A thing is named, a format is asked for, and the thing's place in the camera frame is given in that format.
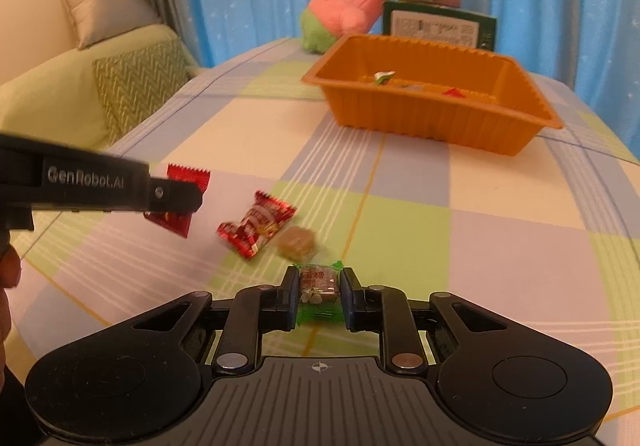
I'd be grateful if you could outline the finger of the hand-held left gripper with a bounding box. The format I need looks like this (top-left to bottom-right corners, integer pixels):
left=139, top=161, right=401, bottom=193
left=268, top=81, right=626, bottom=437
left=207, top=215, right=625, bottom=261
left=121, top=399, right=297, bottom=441
left=148, top=173, right=205, bottom=217

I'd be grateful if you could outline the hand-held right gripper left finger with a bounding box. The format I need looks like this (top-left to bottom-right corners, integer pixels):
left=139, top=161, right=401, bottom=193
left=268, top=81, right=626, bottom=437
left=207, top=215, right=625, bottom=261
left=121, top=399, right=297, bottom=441
left=131, top=267, right=301, bottom=375

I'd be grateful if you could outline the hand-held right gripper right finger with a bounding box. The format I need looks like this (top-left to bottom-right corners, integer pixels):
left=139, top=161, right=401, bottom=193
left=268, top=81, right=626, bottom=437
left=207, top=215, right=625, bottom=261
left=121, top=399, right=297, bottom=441
left=339, top=267, right=509, bottom=375

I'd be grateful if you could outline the green candy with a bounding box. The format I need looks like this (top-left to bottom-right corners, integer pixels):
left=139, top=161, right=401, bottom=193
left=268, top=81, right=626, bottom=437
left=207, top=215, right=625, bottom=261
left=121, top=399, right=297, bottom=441
left=292, top=260, right=346, bottom=327

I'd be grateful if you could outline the red square snack packet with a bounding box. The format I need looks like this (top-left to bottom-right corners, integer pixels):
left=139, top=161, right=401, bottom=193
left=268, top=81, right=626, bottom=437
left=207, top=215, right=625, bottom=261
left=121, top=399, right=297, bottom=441
left=144, top=163, right=211, bottom=240

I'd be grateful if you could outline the orange plastic tray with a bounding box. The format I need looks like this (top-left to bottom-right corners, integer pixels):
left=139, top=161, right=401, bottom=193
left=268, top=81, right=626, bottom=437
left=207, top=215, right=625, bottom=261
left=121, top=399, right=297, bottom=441
left=301, top=34, right=565, bottom=157

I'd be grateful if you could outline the person's left hand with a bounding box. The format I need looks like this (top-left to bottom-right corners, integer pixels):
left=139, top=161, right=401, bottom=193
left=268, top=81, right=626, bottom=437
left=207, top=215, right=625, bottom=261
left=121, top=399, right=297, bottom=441
left=0, top=246, right=22, bottom=288

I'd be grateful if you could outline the red and brown wrapped candy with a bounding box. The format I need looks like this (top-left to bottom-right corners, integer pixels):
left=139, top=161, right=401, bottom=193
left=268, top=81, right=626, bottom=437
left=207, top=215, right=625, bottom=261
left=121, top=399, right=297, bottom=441
left=216, top=191, right=297, bottom=260

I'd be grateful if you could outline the light green sofa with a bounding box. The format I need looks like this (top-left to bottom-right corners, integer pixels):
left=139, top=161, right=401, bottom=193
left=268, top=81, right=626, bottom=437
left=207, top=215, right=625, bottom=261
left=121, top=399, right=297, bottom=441
left=0, top=24, right=212, bottom=153

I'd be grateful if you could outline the green zigzag cushion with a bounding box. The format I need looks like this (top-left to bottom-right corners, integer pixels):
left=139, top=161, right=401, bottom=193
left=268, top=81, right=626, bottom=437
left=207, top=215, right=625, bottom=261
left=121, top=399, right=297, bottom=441
left=92, top=39, right=191, bottom=145

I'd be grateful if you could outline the plaid tablecloth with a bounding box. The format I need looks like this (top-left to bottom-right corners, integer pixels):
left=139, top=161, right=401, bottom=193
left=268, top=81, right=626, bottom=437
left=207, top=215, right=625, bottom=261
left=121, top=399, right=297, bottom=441
left=7, top=36, right=640, bottom=427

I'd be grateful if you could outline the grey cushion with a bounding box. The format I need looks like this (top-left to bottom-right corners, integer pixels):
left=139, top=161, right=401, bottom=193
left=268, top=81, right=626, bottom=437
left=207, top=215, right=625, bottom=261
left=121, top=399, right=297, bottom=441
left=58, top=0, right=162, bottom=51

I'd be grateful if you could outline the pink and green plush toy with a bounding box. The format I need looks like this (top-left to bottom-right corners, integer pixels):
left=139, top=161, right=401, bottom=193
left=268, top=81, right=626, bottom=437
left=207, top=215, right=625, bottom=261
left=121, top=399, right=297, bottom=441
left=300, top=0, right=389, bottom=55

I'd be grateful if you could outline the green cardboard box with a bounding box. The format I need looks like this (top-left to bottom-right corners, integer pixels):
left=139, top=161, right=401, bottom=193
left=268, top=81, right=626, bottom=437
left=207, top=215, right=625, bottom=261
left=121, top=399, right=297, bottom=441
left=382, top=0, right=499, bottom=52

